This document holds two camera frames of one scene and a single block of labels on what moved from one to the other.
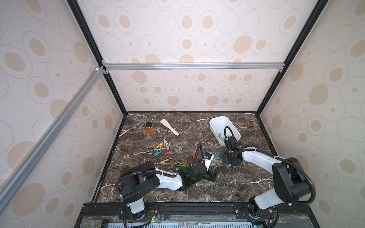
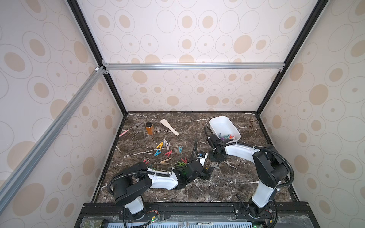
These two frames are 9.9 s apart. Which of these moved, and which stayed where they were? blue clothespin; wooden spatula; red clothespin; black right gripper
Moved: black right gripper
Stayed: blue clothespin; wooden spatula; red clothespin
